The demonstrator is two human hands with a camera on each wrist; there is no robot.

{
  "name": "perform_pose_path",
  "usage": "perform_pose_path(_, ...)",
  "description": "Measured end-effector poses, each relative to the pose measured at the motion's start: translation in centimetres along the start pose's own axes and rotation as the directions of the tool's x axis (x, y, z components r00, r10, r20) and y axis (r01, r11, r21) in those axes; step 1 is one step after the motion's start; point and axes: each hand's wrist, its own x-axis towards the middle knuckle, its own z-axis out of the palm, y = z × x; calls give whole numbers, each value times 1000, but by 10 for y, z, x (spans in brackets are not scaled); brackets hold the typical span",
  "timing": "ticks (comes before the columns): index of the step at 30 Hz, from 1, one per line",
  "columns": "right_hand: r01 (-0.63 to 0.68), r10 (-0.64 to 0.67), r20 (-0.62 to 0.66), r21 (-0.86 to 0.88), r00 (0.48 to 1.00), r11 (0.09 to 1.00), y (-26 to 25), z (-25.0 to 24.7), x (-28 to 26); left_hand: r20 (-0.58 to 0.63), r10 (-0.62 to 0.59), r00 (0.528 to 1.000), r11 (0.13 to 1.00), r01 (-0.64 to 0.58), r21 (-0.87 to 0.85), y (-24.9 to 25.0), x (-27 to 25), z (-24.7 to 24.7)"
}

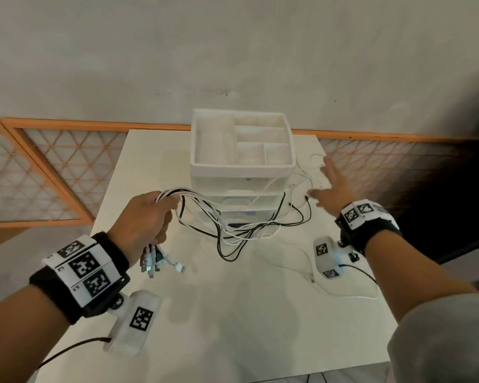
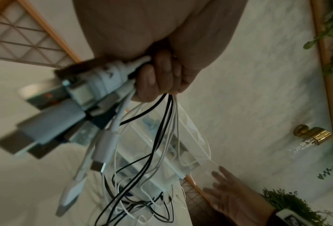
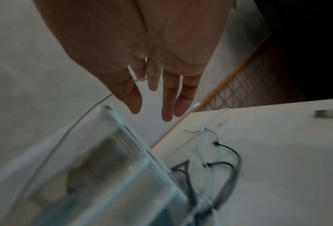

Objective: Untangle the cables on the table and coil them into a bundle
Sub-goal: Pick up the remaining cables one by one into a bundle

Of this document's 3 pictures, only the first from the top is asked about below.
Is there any white table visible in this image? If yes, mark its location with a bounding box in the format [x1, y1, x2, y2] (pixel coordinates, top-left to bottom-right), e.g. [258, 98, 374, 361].
[26, 129, 400, 383]

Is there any white drawer organizer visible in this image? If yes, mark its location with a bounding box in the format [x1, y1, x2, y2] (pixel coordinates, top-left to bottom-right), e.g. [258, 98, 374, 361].
[189, 108, 297, 226]

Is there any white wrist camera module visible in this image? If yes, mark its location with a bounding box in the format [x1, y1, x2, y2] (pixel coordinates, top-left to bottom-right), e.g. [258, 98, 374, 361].
[313, 236, 362, 280]
[103, 290, 161, 357]

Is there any person's left forearm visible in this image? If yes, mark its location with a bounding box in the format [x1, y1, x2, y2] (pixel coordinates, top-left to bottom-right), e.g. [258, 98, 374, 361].
[0, 285, 72, 383]

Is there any person's right hand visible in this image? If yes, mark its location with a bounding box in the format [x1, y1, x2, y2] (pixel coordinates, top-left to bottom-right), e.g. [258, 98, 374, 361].
[306, 155, 360, 218]

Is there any orange-framed lattice screen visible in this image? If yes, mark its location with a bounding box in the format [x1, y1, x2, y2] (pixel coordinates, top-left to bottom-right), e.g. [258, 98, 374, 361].
[2, 117, 193, 220]
[291, 129, 479, 204]
[0, 117, 95, 230]

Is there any black wristband with marker tags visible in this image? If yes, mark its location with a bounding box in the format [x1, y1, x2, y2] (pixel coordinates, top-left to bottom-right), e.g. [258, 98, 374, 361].
[28, 231, 130, 326]
[334, 199, 403, 256]

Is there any grey shirt sleeve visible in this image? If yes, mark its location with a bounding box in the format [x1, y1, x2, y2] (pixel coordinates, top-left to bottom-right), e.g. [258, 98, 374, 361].
[387, 293, 479, 383]

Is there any black camera power cord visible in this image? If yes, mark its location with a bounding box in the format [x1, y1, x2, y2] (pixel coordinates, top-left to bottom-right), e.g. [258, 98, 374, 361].
[34, 337, 112, 371]
[337, 263, 378, 286]

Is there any person's right forearm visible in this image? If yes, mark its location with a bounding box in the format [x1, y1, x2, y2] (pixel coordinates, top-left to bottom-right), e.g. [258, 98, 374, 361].
[365, 229, 479, 315]

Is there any person's left hand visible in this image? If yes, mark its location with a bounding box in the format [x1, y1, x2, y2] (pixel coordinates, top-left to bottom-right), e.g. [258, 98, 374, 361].
[105, 190, 181, 269]

